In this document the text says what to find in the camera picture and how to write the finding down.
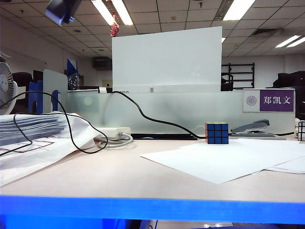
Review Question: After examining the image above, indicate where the ceiling air vent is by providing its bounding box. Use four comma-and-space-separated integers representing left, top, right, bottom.
250, 28, 285, 38

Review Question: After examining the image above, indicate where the white desk fan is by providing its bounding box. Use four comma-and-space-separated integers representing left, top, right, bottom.
0, 57, 19, 116

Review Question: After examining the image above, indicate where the blue table edge strip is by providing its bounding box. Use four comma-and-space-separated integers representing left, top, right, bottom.
0, 195, 305, 225

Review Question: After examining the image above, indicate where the grey power strip cable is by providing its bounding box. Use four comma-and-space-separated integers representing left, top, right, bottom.
97, 132, 134, 149

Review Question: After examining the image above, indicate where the blue plastic stand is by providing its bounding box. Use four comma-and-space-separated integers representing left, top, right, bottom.
28, 80, 61, 115

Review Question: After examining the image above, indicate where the single panel ceiling light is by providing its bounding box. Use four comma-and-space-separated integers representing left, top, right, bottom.
222, 0, 256, 21

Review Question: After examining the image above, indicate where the blue triangular desk sign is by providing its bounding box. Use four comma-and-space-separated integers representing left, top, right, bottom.
66, 58, 81, 91

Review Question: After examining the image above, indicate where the white Rubik's cube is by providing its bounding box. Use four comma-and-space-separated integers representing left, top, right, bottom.
296, 120, 305, 141

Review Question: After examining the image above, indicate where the grey stapler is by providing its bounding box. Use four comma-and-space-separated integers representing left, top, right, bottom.
230, 119, 275, 137

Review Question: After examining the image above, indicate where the white power strip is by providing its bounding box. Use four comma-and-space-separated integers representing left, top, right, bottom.
94, 126, 132, 139

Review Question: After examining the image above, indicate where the frosted side partition panel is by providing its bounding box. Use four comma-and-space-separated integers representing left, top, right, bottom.
43, 69, 69, 114

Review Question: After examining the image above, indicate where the black shelf rack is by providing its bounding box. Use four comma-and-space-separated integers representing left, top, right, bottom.
221, 62, 255, 90

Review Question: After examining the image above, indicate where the red hanging ornament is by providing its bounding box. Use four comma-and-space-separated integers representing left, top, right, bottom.
110, 14, 120, 37

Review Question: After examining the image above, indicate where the stack of printed papers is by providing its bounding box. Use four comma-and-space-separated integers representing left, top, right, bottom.
0, 111, 102, 187

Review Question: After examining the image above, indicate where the colourful Rubik's cube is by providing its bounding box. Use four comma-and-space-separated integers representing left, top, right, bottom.
205, 122, 230, 145

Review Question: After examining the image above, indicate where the double tube ceiling light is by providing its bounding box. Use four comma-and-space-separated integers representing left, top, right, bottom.
91, 0, 133, 26

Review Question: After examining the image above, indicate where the large white paper sheet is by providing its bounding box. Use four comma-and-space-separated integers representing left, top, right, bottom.
140, 140, 305, 185

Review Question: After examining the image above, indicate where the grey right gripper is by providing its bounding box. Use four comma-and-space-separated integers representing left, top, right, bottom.
45, 0, 83, 27

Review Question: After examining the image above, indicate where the thin black cable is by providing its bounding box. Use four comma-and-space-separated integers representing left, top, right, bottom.
0, 91, 109, 155

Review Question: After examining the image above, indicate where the white partition board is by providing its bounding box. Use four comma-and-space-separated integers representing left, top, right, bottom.
111, 26, 223, 94

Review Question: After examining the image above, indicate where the purple and white nameplate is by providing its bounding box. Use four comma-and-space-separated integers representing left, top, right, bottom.
243, 88, 295, 113

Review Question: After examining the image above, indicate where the black office chair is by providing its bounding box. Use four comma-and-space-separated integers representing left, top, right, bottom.
11, 72, 33, 88
273, 71, 305, 120

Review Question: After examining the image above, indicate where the frosted glass desk partition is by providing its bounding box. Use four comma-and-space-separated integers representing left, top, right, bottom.
67, 90, 296, 135

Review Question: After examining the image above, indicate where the thick black cable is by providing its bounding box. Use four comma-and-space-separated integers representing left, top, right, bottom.
112, 91, 296, 140

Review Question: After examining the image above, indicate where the distant ceiling light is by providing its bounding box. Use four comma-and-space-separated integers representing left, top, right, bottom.
275, 35, 305, 48

